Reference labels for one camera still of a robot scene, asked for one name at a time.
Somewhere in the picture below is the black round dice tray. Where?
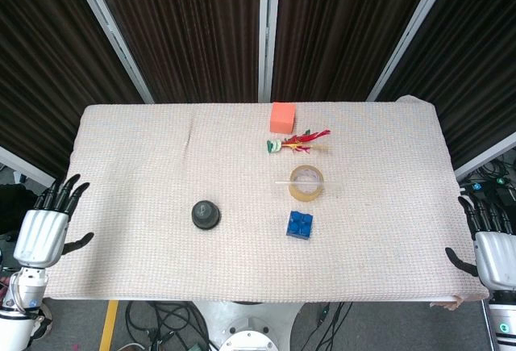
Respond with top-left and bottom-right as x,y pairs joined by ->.
191,207 -> 222,231

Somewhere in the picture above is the grey metal partition post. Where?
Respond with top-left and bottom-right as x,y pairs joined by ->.
66,0 -> 155,105
257,0 -> 282,104
365,0 -> 461,102

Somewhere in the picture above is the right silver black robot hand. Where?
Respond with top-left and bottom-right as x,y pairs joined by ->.
444,196 -> 516,291

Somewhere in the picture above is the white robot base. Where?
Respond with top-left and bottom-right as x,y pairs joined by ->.
192,299 -> 308,351

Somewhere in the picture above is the beige waffle table cloth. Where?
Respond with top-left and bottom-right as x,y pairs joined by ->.
42,94 -> 491,311

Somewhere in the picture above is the clear packing tape roll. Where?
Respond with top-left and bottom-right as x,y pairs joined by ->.
289,164 -> 325,203

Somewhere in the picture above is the clear thin tube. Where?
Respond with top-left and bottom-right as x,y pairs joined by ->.
275,180 -> 343,187

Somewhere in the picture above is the orange foam cube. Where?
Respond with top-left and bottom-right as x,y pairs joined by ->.
268,102 -> 298,133

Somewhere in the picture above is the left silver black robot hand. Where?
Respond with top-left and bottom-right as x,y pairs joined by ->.
13,173 -> 95,268

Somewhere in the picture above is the blue toy building block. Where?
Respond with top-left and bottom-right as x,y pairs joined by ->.
285,210 -> 315,241

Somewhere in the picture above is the dark round knob object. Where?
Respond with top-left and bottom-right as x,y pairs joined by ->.
191,199 -> 221,227

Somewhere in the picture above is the red feather shuttlecock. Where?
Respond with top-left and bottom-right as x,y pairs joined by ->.
265,127 -> 331,155

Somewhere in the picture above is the dark brown partition panel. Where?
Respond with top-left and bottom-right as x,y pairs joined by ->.
0,0 -> 145,194
377,0 -> 516,178
272,0 -> 441,104
86,0 -> 262,105

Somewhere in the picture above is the yellow floor tape strip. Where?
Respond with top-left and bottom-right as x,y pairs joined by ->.
98,300 -> 121,351

